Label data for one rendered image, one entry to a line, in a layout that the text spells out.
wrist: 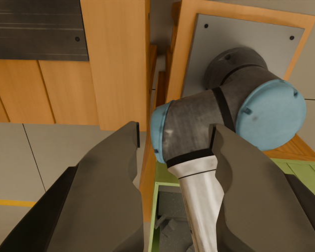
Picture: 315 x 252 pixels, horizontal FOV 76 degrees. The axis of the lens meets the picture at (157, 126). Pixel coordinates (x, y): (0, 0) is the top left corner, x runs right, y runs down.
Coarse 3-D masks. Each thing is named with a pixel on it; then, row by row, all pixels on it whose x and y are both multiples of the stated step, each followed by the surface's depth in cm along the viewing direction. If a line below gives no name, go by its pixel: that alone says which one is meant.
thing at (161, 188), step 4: (160, 188) 79; (164, 188) 79; (168, 188) 78; (172, 188) 78; (176, 188) 78; (176, 192) 80; (180, 192) 79; (156, 204) 84; (156, 208) 85; (156, 212) 86; (156, 216) 88; (156, 220) 89
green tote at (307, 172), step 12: (156, 168) 70; (288, 168) 72; (300, 168) 72; (312, 168) 73; (156, 180) 62; (168, 180) 62; (300, 180) 66; (312, 180) 67; (156, 192) 64; (312, 192) 62; (156, 228) 91; (156, 240) 86
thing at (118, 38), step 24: (96, 0) 43; (120, 0) 42; (144, 0) 42; (96, 24) 45; (120, 24) 45; (144, 24) 45; (96, 48) 48; (120, 48) 47; (144, 48) 47; (96, 72) 50; (120, 72) 50; (144, 72) 50; (96, 96) 54; (120, 96) 54; (144, 96) 53; (120, 120) 57; (144, 120) 57
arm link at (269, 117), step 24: (240, 72) 39; (264, 72) 36; (216, 96) 35; (240, 96) 33; (264, 96) 30; (288, 96) 30; (240, 120) 32; (264, 120) 32; (288, 120) 32; (264, 144) 34
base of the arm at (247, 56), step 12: (240, 48) 46; (216, 60) 47; (228, 60) 47; (240, 60) 43; (252, 60) 43; (264, 60) 47; (216, 72) 46; (228, 72) 43; (204, 84) 51; (216, 84) 45
